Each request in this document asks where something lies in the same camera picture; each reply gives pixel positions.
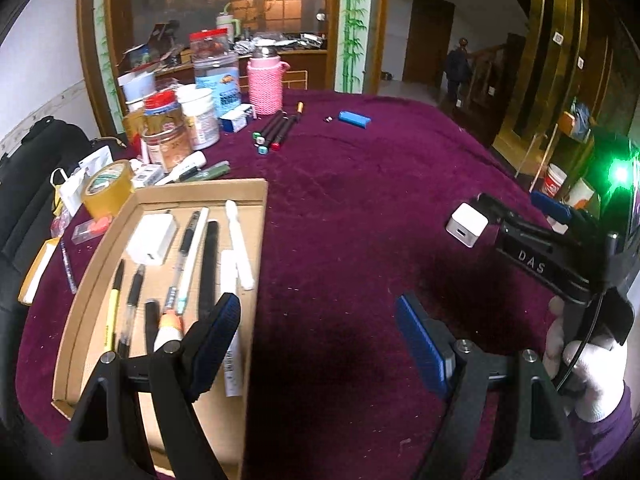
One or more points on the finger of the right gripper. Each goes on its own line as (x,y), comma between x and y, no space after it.
(551,208)

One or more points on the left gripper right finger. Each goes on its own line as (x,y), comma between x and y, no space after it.
(508,402)

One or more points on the small white charger cube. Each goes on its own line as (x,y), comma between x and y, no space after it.
(466,225)

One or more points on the black mechanical pencil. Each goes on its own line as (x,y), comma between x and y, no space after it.
(125,336)

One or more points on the yellow black pen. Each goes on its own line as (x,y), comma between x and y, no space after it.
(112,306)

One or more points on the long white brush pen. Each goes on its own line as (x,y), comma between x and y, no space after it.
(188,269)

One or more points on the black marker pink cap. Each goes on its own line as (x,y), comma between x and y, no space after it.
(206,292)

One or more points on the white grey marker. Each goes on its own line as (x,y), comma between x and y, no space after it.
(242,261)

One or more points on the white bottle orange cap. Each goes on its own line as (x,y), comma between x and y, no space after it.
(169,329)

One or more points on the black marker white caps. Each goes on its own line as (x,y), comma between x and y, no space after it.
(151,323)

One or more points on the clear black gel pen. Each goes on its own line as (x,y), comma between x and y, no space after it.
(183,251)

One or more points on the large white charger block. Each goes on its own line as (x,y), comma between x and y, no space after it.
(150,242)

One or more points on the white gloved right hand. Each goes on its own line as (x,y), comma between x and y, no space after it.
(600,370)

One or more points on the white red bucket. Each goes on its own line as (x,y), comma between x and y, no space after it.
(553,180)

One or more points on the wooden staircase railing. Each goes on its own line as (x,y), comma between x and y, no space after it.
(480,83)

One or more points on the yellow white flat box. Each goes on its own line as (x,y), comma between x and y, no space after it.
(34,274)

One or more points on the purple velvet tablecloth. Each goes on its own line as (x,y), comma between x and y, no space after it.
(354,218)

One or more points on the brown wooden door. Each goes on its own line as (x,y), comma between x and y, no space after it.
(428,41)

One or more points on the brown cardboard box tray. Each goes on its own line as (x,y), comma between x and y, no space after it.
(152,371)

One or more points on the clear red eraser case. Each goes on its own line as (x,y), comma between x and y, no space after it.
(91,229)

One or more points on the yellow packing tape roll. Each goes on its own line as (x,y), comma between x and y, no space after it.
(106,191)

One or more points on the black pen orange cap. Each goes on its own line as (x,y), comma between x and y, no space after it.
(299,110)

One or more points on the green pen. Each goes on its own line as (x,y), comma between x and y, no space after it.
(211,173)

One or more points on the black marker red cap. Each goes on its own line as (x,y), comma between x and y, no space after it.
(283,132)

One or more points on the black sofa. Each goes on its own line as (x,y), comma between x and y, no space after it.
(26,213)

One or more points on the black marker blue cap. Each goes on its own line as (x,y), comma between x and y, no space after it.
(267,137)

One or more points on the bamboo painted pillar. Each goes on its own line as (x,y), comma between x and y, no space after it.
(352,42)

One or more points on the black marker green cap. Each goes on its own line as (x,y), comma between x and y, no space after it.
(267,124)

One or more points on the toothpick jar red lid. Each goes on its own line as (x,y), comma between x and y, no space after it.
(165,134)

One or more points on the pink knitted bottle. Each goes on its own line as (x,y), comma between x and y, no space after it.
(265,70)

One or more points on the small blue white box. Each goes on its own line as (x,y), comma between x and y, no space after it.
(238,118)

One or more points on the white supplement jar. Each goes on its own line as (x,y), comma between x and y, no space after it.
(199,115)

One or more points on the blue label plastic jar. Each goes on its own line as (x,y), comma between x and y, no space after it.
(221,75)

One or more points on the red lid clear jar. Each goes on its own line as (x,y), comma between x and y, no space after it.
(208,43)

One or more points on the wooden cabinet with window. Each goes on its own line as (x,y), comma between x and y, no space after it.
(107,29)

